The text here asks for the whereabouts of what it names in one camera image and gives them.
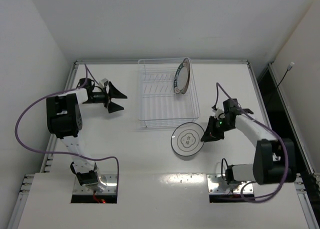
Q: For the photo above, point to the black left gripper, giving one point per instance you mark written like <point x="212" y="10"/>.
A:
<point x="108" y="98"/>

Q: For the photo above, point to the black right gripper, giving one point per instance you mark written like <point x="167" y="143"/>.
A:
<point x="217" y="126"/>

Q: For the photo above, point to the white plate green rim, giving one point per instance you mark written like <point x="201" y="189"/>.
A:
<point x="186" y="139"/>

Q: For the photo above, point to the dark green ring plate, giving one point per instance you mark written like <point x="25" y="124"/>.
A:
<point x="175" y="83"/>

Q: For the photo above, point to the orange sunburst plate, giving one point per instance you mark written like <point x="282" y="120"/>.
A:
<point x="184" y="76"/>

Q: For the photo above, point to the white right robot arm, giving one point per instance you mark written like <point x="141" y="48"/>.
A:
<point x="274" y="158"/>

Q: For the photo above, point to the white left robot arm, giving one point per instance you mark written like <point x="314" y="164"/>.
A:
<point x="64" y="120"/>

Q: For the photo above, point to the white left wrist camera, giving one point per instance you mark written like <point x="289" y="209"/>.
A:
<point x="103" y="83"/>

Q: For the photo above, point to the white wire dish rack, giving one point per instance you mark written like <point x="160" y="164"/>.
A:
<point x="159" y="106"/>

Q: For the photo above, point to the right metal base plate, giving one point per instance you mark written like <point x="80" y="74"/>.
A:
<point x="217" y="186"/>

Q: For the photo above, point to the metal base plate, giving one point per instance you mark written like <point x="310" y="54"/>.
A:
<point x="217" y="186"/>
<point x="106" y="187"/>

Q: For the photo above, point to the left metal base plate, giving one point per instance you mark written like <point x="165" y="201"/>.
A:
<point x="106" y="187"/>

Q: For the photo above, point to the black cable white connector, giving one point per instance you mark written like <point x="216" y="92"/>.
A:
<point x="289" y="67"/>

